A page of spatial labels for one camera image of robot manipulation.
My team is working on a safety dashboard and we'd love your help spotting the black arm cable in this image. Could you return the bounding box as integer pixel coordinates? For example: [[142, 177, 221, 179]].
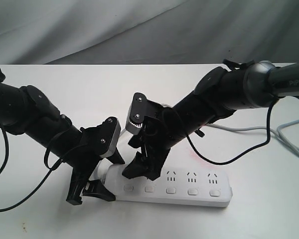
[[0, 113, 90, 214], [161, 94, 299, 165]]

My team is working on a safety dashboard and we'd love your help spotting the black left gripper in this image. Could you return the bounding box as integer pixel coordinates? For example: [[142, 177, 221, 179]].
[[64, 124, 125, 206]]

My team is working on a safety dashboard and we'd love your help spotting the white five-socket power strip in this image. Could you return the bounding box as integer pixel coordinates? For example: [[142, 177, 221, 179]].
[[101, 165, 233, 208]]

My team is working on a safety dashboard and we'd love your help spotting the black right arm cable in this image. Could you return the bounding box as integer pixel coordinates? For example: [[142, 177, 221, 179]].
[[161, 94, 299, 165]]

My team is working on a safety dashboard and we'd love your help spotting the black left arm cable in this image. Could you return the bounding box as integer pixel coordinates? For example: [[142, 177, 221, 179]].
[[0, 113, 90, 214]]

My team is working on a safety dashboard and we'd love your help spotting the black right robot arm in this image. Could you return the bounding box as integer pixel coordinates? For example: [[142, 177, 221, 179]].
[[122, 60, 299, 180]]

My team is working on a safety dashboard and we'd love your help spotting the grey backdrop cloth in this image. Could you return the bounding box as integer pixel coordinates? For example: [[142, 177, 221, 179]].
[[0, 0, 299, 64]]

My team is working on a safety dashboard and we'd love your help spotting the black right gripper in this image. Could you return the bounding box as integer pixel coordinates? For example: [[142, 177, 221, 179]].
[[122, 99, 169, 181]]

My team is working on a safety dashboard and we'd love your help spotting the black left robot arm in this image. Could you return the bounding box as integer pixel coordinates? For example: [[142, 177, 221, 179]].
[[0, 69, 124, 205]]

